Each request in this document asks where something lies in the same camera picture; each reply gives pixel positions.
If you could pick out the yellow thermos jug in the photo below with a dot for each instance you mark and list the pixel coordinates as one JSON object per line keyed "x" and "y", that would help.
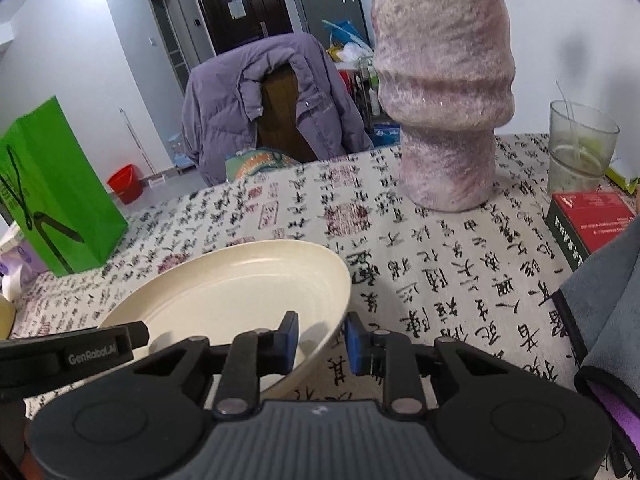
{"x": 6, "y": 320}

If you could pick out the white door notice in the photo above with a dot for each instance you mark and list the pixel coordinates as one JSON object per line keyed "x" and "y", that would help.
{"x": 236, "y": 8}

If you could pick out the colourful patterned cushion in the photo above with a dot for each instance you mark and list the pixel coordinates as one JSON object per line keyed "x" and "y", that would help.
{"x": 260, "y": 162}

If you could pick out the storage rack with bottles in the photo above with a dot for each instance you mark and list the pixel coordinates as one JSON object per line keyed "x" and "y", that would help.
{"x": 372, "y": 90}

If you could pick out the purple tissue pack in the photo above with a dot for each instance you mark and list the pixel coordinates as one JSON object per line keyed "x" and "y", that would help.
{"x": 20, "y": 260}

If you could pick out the green paper packet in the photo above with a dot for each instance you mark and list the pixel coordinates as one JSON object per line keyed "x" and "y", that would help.
{"x": 625, "y": 180}

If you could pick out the wooden chair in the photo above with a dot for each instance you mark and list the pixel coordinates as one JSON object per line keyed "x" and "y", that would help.
{"x": 280, "y": 115}

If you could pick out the dark entrance door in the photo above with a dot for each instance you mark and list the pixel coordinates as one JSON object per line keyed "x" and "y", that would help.
{"x": 215, "y": 25}

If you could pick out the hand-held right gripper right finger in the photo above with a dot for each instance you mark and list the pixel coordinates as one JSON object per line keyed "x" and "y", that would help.
{"x": 352, "y": 345}

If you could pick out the red box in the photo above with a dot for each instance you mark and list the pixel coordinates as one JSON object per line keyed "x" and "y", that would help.
{"x": 595, "y": 215}

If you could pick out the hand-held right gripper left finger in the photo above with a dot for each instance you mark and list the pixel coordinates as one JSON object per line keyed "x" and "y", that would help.
{"x": 290, "y": 340}

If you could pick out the blue plastic bag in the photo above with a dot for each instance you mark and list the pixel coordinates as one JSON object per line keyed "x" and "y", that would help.
{"x": 345, "y": 30}

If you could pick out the calligraphy printed tablecloth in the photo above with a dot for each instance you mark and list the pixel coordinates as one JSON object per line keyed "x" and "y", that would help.
{"x": 450, "y": 285}

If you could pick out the green paper bag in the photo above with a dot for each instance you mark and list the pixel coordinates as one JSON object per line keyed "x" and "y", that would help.
{"x": 55, "y": 185}

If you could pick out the mop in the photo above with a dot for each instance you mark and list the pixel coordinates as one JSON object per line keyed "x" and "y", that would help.
{"x": 154, "y": 180}

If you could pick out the red bucket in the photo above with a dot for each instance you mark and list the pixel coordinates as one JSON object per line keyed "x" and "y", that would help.
{"x": 125, "y": 185}

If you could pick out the grey refrigerator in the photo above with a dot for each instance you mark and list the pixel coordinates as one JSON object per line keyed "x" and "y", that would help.
{"x": 320, "y": 5}

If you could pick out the purple padded jacket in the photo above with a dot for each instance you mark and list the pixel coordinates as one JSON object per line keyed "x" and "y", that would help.
{"x": 215, "y": 125}

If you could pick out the cream plate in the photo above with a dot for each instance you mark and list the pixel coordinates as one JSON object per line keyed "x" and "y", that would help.
{"x": 225, "y": 290}

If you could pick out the pink ceramic vase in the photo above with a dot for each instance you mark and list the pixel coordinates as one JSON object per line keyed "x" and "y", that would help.
{"x": 440, "y": 85}

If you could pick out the glass cup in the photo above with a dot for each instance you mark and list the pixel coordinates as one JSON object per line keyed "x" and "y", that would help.
{"x": 580, "y": 160}

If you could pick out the grey and purple towel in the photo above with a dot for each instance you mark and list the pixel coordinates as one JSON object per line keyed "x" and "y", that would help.
{"x": 610, "y": 300}

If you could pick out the blue printed packet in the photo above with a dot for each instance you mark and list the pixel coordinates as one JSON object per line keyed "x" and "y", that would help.
{"x": 385, "y": 135}

